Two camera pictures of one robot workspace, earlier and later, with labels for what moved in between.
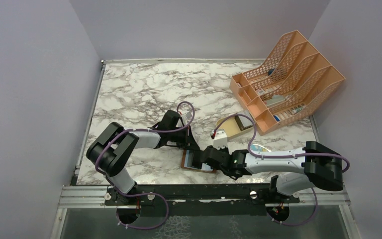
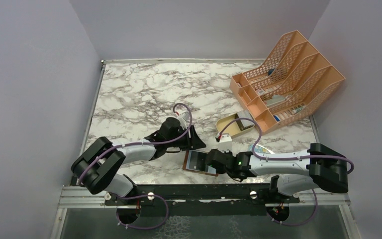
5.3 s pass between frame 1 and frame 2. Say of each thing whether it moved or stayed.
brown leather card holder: stayed
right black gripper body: stayed
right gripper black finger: moved
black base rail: stayed
